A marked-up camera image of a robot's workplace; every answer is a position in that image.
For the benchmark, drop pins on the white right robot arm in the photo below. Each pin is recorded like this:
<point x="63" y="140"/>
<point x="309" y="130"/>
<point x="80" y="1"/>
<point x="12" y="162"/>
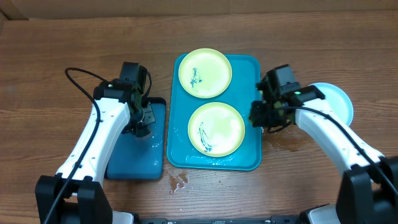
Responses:
<point x="368" y="190"/>

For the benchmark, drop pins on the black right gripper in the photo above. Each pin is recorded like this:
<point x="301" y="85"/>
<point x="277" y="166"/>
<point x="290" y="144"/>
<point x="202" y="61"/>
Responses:
<point x="259" y="115"/>

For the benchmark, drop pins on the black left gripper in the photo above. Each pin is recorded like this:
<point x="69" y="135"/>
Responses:
<point x="150" y="118"/>

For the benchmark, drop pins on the teal serving tray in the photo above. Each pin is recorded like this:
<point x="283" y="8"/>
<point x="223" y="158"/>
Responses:
<point x="246" y="72"/>

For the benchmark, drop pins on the yellow plate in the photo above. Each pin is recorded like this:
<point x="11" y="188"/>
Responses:
<point x="216" y="129"/>
<point x="205" y="73"/>

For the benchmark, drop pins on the light blue plate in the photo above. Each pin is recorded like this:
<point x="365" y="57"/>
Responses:
<point x="338" y="100"/>

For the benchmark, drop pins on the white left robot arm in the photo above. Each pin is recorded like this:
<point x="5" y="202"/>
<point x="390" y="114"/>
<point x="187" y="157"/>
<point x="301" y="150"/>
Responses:
<point x="75" y="193"/>

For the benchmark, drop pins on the dark blue water tray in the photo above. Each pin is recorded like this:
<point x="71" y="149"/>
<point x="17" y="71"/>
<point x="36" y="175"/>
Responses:
<point x="136" y="158"/>

